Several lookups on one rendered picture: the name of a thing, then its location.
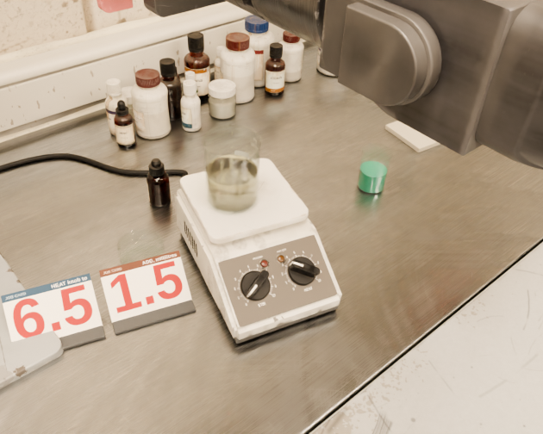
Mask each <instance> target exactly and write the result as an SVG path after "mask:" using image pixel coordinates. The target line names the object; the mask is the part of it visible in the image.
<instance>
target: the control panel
mask: <svg viewBox="0 0 543 434"><path fill-rule="evenodd" d="M280 255H282V256H284V261H283V262H282V263H280V262H279V261H278V256H280ZM296 257H306V258H308V259H309V260H311V261H312V262H313V264H314V265H315V267H317V268H319V269H320V274H319V275H318V276H316V277H315V280H314V281H313V282H312V283H310V284H308V285H305V286H301V285H297V284H295V283H294V282H293V281H292V280H291V279H290V277H289V274H288V267H289V264H290V262H291V261H292V260H293V259H294V258H296ZM263 260H265V261H267V263H268V265H267V267H265V268H264V267H262V266H261V262H262V261H263ZM218 265H219V268H220V271H221V273H222V278H223V281H224V283H225V286H226V289H227V291H228V295H229V298H230V300H231V303H232V306H233V309H234V313H235V316H236V319H237V321H238V324H239V326H240V327H242V326H247V325H250V324H252V323H255V322H258V321H261V320H263V319H268V318H270V317H273V316H276V315H279V314H281V313H286V312H289V311H290V310H293V309H296V308H299V307H303V306H306V305H308V304H311V303H314V302H317V301H321V300H324V299H327V298H329V297H332V296H335V295H337V291H336V288H335V286H334V283H333V280H332V278H331V276H330V274H329V271H328V267H327V265H326V263H325V260H324V258H323V255H322V254H321V250H320V247H319V245H318V243H317V241H316V238H315V235H310V236H307V237H304V238H300V239H295V240H292V241H290V242H286V243H283V244H280V245H275V246H272V247H269V248H265V249H263V250H259V251H255V252H251V253H248V254H245V255H242V256H238V257H234V258H230V259H228V260H224V261H221V262H220V263H218ZM262 270H267V271H268V272H269V276H268V277H267V278H268V280H269V282H270V291H269V294H268V295H267V296H266V297H265V298H264V299H263V300H260V301H251V300H249V299H247V298H246V296H244V295H243V294H242V292H241V289H240V282H241V279H242V278H243V276H244V275H245V274H246V273H248V272H250V271H259V272H261V271H262Z"/></svg>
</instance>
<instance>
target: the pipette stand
mask: <svg viewBox="0 0 543 434"><path fill-rule="evenodd" d="M385 129H386V130H387V131H389V132H390V133H392V134H393V135H395V136H396V137H397V138H398V139H400V140H401V141H402V142H404V143H405V144H407V145H408V146H410V147H411V148H413V149H414V150H415V151H417V152H423V151H425V150H427V149H429V148H432V147H435V146H438V145H440V143H438V142H436V141H435V140H433V139H430V138H429V137H427V136H426V135H424V134H422V133H419V132H417V131H416V130H414V129H413V128H411V127H408V126H407V125H405V124H403V123H401V122H400V121H395V122H392V123H390V124H387V125H385Z"/></svg>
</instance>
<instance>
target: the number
mask: <svg viewBox="0 0 543 434"><path fill-rule="evenodd" d="M5 305H6V308H7V312H8V315H9V322H10V326H11V330H12V334H13V338H14V341H18V340H21V339H24V338H30V337H33V336H36V335H39V334H42V333H45V332H50V331H54V332H55V333H56V332H62V331H64V330H68V329H71V328H74V327H77V326H83V325H86V324H89V323H92V322H96V321H98V317H97V310H96V307H95V303H94V300H93V296H92V292H91V286H90V283H89V281H87V282H81V283H78V284H74V285H71V286H67V287H63V288H58V289H55V290H51V291H47V292H44V293H41V294H35V295H31V296H28V297H24V298H21V299H18V300H14V301H8V302H5Z"/></svg>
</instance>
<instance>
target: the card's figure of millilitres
mask: <svg viewBox="0 0 543 434"><path fill-rule="evenodd" d="M103 279H104V283H105V287H106V290H107V294H108V297H109V304H110V307H111V311H112V314H113V317H114V316H116V315H120V314H123V313H128V312H132V311H134V310H138V309H141V308H144V307H150V306H152V305H156V304H159V303H162V302H165V301H170V300H174V299H177V298H180V297H183V296H186V295H188V292H187V288H186V285H185V281H184V276H183V272H182V269H181V266H180V262H179V259H178V257H177V258H173V259H170V260H166V261H163V262H159V263H154V264H150V265H147V266H143V267H140V268H137V269H133V270H127V271H123V272H120V273H117V274H114V275H110V276H104V277H103Z"/></svg>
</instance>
